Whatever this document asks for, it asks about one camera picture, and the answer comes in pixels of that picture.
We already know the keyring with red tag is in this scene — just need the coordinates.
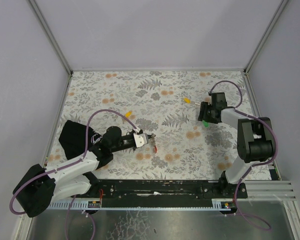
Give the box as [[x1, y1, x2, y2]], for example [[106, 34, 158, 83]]
[[149, 133, 158, 154]]

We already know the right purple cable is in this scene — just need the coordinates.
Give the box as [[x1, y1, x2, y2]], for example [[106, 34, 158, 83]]
[[208, 80, 278, 230]]

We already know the key with yellow tag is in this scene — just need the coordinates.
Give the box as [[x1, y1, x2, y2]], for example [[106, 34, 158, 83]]
[[123, 110, 133, 121], [183, 97, 200, 106]]

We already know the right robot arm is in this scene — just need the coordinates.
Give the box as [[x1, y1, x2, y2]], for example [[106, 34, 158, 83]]
[[198, 92, 278, 184]]

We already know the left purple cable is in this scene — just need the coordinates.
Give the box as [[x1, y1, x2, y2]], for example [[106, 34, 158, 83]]
[[9, 109, 143, 240]]

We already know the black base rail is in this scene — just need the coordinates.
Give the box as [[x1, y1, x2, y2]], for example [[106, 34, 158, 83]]
[[75, 176, 248, 210]]

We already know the black cloth bag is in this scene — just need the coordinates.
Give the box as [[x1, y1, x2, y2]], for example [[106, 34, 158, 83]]
[[58, 120, 102, 160]]

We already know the aluminium frame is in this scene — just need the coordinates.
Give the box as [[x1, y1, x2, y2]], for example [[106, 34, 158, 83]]
[[14, 0, 300, 240]]

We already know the purple cable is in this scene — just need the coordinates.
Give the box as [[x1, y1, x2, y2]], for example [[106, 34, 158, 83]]
[[9, 109, 143, 240], [208, 80, 278, 230]]

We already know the floral mat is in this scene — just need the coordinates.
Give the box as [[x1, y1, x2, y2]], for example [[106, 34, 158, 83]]
[[56, 71, 253, 180]]

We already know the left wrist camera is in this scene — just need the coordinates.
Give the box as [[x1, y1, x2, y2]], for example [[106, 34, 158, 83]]
[[133, 133, 149, 148]]

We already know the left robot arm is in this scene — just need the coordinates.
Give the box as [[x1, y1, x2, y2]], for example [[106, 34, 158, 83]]
[[9, 126, 149, 218]]

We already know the right key with yellow tag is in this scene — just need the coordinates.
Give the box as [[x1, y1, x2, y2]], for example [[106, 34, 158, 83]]
[[183, 97, 200, 106]]

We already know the left key with yellow tag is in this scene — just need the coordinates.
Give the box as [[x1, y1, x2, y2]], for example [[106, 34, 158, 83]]
[[123, 110, 133, 121]]

